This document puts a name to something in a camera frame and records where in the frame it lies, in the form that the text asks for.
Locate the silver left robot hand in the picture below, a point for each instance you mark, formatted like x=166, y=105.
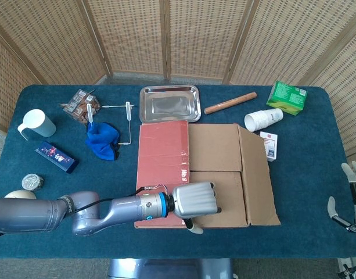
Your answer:
x=195, y=200

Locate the brown cardboard box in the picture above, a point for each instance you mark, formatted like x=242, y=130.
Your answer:
x=218, y=145

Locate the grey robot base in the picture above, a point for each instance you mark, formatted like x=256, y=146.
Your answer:
x=166, y=268

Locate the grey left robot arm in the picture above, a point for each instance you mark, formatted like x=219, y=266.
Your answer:
x=122, y=206

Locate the small white red-printed box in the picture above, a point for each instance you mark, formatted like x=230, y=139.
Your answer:
x=270, y=145

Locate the dark blue printed box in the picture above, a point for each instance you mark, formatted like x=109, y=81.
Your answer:
x=57, y=157

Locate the teal blue table cover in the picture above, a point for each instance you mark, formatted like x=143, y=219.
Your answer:
x=296, y=203

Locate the thin bent metal rod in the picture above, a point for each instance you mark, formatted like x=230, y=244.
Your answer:
x=130, y=132

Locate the stainless steel tray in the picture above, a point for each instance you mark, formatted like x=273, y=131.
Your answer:
x=169, y=103

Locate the wooden rolling pin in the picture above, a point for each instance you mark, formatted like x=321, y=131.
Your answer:
x=230, y=103

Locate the stack of white paper cups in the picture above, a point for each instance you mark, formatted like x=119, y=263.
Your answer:
x=262, y=119

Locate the white plastic dropper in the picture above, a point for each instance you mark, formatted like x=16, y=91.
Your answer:
x=128, y=112
x=90, y=112

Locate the blue fleece cloth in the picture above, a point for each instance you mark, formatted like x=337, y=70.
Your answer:
x=99, y=139

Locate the green tissue pack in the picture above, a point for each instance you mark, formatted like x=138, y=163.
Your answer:
x=286, y=96

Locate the clear bag of nuts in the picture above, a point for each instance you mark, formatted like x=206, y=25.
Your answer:
x=79, y=106

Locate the woven bamboo folding screen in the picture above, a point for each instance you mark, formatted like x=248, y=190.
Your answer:
x=195, y=37

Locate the crumpled silver foil ball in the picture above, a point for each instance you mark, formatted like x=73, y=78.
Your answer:
x=32, y=182

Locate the pale blue plastic mug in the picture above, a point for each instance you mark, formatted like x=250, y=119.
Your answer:
x=38, y=123

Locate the cream round bowl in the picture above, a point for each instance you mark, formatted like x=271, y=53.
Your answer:
x=19, y=194

